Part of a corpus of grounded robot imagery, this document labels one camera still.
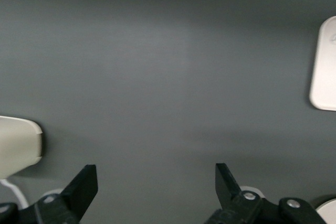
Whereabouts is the white toaster power cord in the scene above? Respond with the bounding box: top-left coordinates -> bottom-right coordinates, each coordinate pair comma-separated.
0,178 -> 30,209

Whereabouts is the round beige plate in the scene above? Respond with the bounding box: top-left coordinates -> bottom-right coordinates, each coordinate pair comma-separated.
314,199 -> 336,224

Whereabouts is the beige rabbit print tray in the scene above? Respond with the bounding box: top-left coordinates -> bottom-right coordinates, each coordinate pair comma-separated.
309,16 -> 336,112

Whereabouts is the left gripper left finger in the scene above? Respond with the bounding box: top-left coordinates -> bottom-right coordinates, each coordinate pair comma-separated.
33,164 -> 99,224

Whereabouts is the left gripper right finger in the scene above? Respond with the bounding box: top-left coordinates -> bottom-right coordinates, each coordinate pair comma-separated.
206,163 -> 264,224

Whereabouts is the white toaster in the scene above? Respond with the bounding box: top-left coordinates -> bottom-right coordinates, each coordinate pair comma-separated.
0,115 -> 44,180

